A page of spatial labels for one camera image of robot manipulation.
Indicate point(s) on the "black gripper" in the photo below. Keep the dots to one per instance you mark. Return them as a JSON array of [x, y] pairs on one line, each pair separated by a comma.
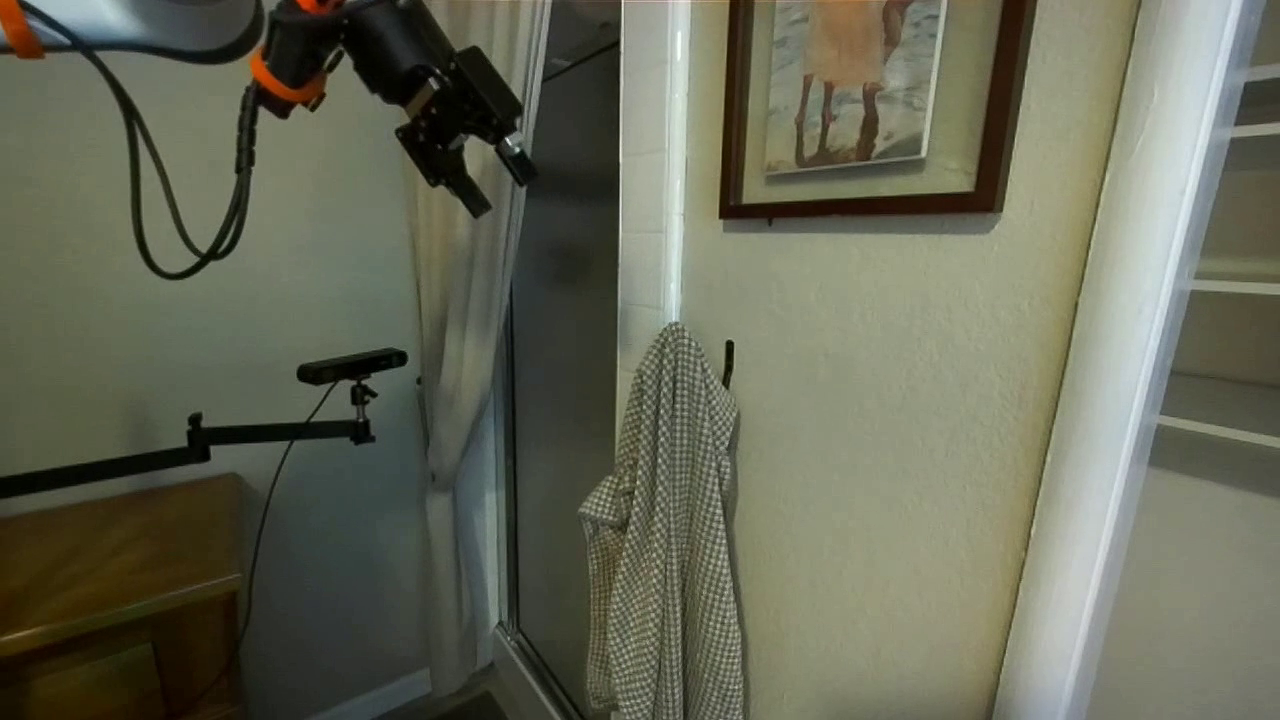
[[425, 83]]

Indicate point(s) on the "dark wood framed portrait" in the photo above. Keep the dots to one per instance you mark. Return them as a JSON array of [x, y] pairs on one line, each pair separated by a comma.
[[862, 107]]

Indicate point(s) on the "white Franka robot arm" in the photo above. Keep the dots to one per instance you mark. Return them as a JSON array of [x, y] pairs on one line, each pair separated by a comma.
[[133, 20]]

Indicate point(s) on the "white tiled column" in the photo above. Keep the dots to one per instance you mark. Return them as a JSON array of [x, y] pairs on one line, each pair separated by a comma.
[[652, 201]]

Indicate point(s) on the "cream curtain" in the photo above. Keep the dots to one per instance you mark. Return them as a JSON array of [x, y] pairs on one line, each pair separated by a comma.
[[460, 403]]

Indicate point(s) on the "glass shower door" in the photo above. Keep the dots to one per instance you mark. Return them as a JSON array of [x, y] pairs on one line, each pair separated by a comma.
[[564, 403]]

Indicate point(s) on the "checked hanging garment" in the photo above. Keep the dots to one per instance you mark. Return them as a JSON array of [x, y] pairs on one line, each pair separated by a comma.
[[672, 535]]

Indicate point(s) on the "brown wooden dresser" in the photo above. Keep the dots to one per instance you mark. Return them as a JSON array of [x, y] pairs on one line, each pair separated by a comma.
[[104, 603]]

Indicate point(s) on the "white closet shelf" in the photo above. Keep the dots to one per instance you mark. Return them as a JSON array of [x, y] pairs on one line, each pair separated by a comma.
[[1239, 284], [1266, 74], [1257, 128], [1222, 430]]

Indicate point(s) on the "black stereo camera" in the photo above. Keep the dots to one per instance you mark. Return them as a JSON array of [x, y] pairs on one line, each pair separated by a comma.
[[351, 366]]

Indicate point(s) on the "black wall hook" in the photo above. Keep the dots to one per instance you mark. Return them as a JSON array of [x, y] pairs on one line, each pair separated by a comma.
[[728, 361]]

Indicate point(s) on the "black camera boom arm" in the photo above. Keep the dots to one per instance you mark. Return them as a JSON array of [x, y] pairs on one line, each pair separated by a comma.
[[133, 462]]

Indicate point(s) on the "white door frame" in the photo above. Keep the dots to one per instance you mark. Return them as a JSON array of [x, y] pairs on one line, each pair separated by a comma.
[[1105, 403]]

